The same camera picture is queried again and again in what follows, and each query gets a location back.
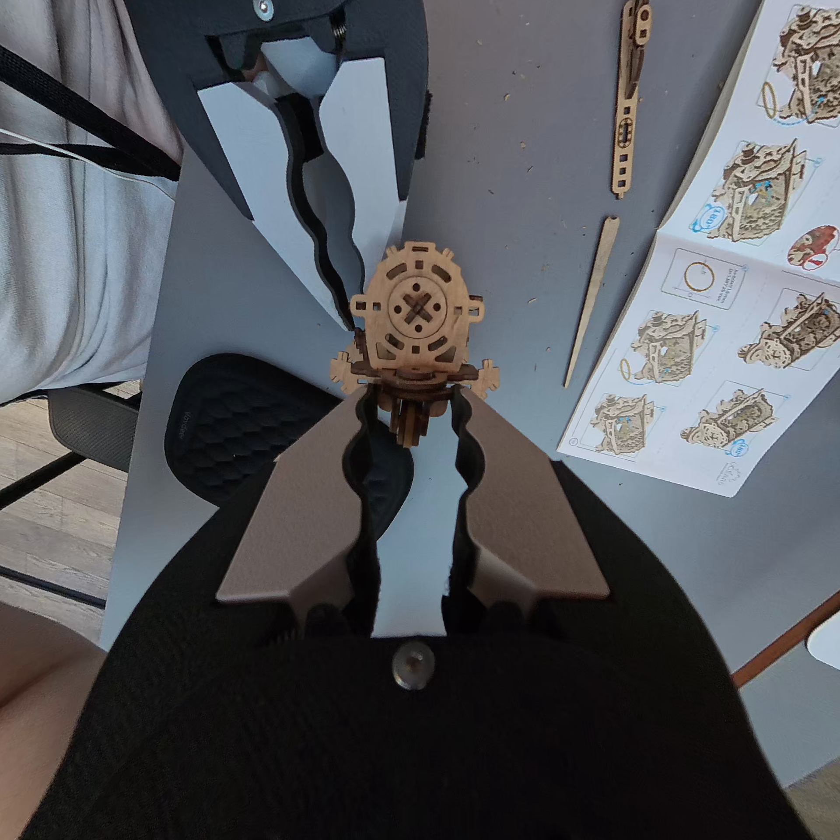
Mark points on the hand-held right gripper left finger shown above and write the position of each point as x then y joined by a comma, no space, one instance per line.
295,525

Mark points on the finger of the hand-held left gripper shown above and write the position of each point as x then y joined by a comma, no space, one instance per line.
256,164
367,144

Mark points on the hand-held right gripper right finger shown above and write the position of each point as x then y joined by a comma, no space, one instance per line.
531,525

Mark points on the wooden cross plate assembly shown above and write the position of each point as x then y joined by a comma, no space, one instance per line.
364,305

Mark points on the wooden gear assembly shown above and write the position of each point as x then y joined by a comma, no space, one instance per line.
359,348

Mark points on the person's right forearm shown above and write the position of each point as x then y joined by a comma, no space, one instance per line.
39,709

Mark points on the adjoining grey desk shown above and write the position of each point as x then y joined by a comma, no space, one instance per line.
787,709

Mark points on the black quilted wrist rest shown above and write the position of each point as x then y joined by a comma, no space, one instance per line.
223,433

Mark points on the person's white shirt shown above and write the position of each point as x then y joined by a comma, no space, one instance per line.
85,275

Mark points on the tapered wooden stick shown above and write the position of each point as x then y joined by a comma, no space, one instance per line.
589,302

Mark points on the wooden slotted strip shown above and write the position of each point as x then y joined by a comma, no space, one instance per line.
628,108

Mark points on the white object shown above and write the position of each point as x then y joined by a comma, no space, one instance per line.
827,643

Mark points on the white instruction booklet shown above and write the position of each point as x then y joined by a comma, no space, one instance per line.
754,275

